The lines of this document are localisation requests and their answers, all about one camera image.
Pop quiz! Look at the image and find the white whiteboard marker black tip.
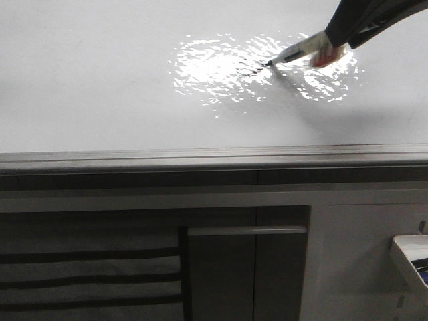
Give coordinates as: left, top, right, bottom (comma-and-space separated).
263, 30, 345, 68

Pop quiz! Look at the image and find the large white whiteboard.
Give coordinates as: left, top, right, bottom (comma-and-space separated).
1, 1, 427, 175

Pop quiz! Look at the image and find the dark grey cabinet panel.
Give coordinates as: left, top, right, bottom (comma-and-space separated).
185, 205, 311, 320

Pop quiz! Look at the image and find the robot arm in dark sleeve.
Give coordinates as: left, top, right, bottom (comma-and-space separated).
325, 0, 427, 49

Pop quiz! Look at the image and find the white wall-mounted marker tray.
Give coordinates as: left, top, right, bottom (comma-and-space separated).
390, 235, 427, 305

